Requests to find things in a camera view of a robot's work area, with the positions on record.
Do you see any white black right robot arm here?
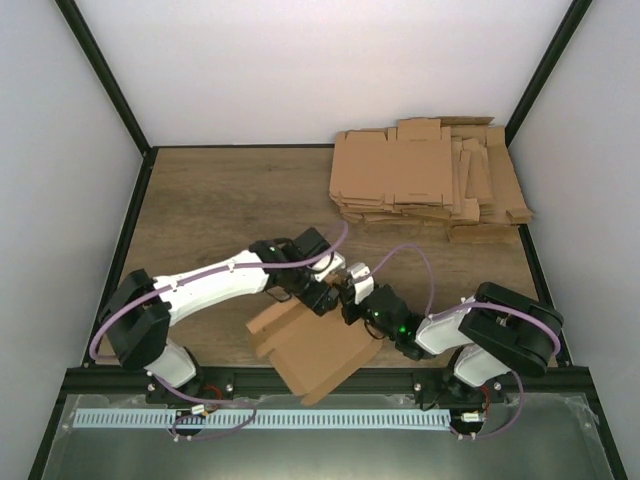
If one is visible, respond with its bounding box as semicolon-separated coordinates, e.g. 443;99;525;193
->
337;280;564;403

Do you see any grey metal front plate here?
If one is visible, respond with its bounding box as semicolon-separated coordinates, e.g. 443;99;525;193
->
42;394;613;479

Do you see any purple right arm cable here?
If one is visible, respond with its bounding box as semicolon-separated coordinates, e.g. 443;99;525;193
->
367;243;561;441

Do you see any cardboard box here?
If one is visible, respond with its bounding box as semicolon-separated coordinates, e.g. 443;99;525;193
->
246;298;383;406

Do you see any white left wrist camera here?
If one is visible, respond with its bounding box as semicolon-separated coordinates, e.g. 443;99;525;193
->
310;252;345;281

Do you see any light blue slotted cable duct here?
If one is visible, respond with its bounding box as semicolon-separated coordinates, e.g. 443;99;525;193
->
72;408;451;431

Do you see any stack of flat cardboard blanks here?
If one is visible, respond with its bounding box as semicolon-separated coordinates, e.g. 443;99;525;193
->
329;116;533;244

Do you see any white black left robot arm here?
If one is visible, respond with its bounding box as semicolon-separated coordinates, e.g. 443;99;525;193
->
90;228;345;404

